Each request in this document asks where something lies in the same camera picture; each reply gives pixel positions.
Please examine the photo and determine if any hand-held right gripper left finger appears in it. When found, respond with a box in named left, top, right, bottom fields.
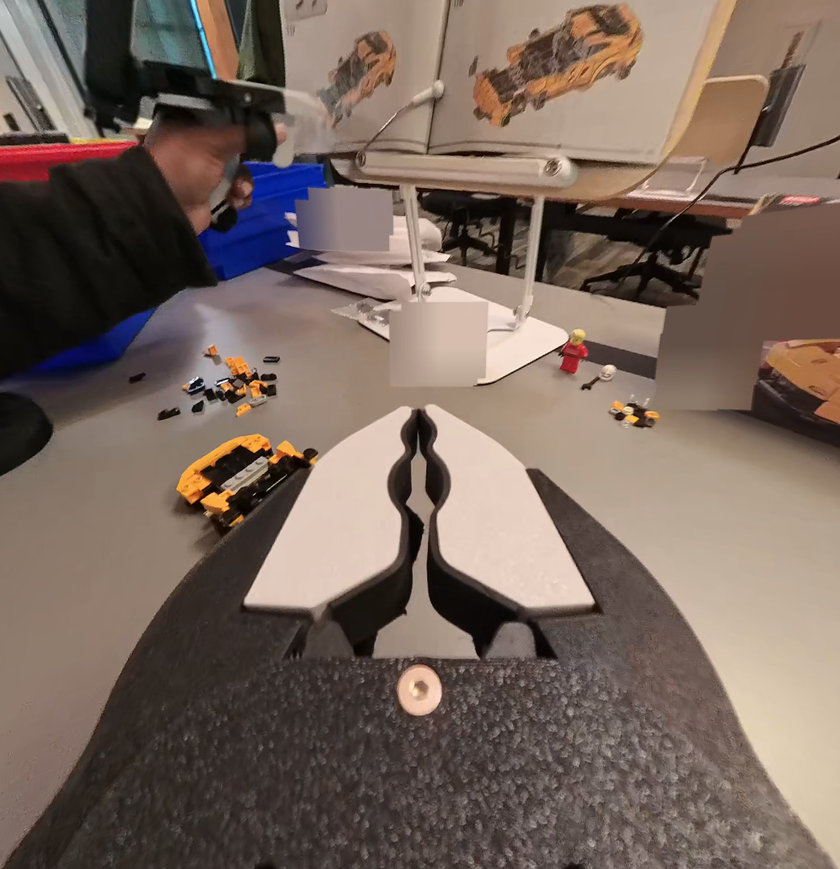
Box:
left=244, top=405, right=429, bottom=623

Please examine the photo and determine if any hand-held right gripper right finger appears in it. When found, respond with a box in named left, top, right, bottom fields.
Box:
left=418, top=405, right=596, bottom=620

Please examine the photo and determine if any orange lego car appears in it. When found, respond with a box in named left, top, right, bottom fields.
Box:
left=174, top=434, right=322, bottom=535

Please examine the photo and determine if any large blue storage bin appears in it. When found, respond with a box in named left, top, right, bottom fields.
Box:
left=26, top=161, right=328, bottom=377

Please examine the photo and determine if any pile of small lego pieces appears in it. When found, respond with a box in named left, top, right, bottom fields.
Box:
left=182, top=345, right=282, bottom=418

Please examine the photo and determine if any white ball-tipped page holder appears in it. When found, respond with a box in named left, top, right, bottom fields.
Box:
left=354, top=81, right=448, bottom=172

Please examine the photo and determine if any lego instruction booklet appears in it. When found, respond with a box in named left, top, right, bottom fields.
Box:
left=280, top=0, right=736, bottom=167

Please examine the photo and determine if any person's left forearm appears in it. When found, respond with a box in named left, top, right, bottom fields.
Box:
left=0, top=143, right=220, bottom=391

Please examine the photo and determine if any red lego minifigure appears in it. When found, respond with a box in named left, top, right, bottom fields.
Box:
left=556, top=328, right=592, bottom=377

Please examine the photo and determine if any black lego set box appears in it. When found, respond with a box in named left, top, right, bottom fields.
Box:
left=750, top=195, right=840, bottom=453

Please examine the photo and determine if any red storage bin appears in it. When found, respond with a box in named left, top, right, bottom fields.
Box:
left=0, top=139, right=138, bottom=187

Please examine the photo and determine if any translucent plastic bag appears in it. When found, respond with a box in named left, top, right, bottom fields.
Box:
left=346, top=299, right=400, bottom=329

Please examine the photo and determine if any pile of empty paper bags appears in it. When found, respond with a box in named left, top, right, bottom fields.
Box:
left=284, top=215, right=445, bottom=270

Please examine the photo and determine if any white folded paper bag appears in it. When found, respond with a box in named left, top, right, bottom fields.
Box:
left=295, top=261, right=459, bottom=302

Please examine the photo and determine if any white stand rod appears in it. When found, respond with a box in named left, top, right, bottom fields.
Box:
left=513, top=195, right=546, bottom=329
left=401, top=188, right=430, bottom=302

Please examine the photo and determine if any black cable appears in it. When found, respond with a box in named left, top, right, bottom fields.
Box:
left=624, top=123, right=840, bottom=218

